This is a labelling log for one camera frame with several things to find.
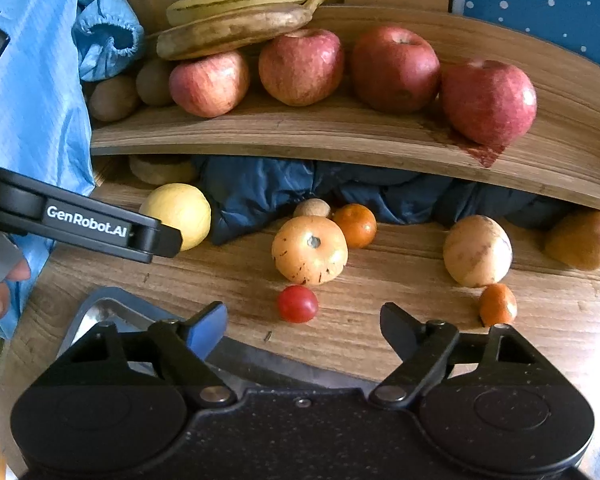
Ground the speckled yellow apple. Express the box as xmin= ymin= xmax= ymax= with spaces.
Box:
xmin=271 ymin=215 xmax=349 ymax=286

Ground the dark red apple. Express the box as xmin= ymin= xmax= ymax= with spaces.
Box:
xmin=440 ymin=58 xmax=538 ymax=147
xmin=351 ymin=25 xmax=441 ymax=113

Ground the round yellow pear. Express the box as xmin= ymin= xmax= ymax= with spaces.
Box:
xmin=443 ymin=215 xmax=513 ymax=288

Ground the yellow banana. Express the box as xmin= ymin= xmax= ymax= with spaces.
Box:
xmin=166 ymin=0 xmax=331 ymax=27

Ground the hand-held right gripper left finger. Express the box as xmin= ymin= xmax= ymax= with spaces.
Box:
xmin=55 ymin=301 xmax=238 ymax=409

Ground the light blue plastic sheet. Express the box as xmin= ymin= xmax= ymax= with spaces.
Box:
xmin=0 ymin=0 xmax=98 ymax=341

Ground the yellow round fruit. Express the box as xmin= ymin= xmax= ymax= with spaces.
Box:
xmin=139 ymin=183 xmax=212 ymax=252

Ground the red cherry tomato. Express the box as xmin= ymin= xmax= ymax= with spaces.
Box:
xmin=278 ymin=285 xmax=319 ymax=323

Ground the brown pear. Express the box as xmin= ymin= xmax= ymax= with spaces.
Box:
xmin=545 ymin=210 xmax=600 ymax=271

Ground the wooden tray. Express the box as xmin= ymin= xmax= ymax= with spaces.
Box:
xmin=90 ymin=5 xmax=600 ymax=211

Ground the brown overripe banana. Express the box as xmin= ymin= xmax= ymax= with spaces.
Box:
xmin=156 ymin=2 xmax=315 ymax=61

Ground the small orange tangerine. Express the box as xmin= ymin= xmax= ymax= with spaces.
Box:
xmin=479 ymin=283 xmax=518 ymax=327

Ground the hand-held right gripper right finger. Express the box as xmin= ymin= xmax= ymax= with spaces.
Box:
xmin=369 ymin=302 xmax=546 ymax=409

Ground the pale red apple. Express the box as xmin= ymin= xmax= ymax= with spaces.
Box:
xmin=168 ymin=50 xmax=251 ymax=119
xmin=258 ymin=28 xmax=345 ymax=107

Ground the small beige round fruit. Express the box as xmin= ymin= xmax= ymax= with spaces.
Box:
xmin=293 ymin=198 xmax=331 ymax=220

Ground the blue shoe cover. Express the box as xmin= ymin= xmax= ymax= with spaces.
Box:
xmin=72 ymin=0 xmax=146 ymax=83

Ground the dark blue cloth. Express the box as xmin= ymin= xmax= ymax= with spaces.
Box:
xmin=195 ymin=155 xmax=600 ymax=246

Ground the blue polka dot cloth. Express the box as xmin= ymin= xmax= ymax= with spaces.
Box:
xmin=452 ymin=0 xmax=600 ymax=66

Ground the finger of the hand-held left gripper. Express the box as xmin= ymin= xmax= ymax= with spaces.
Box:
xmin=152 ymin=220 xmax=184 ymax=261

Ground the brown kiwi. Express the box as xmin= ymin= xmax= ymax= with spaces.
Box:
xmin=135 ymin=58 xmax=176 ymax=106
xmin=89 ymin=75 xmax=142 ymax=122

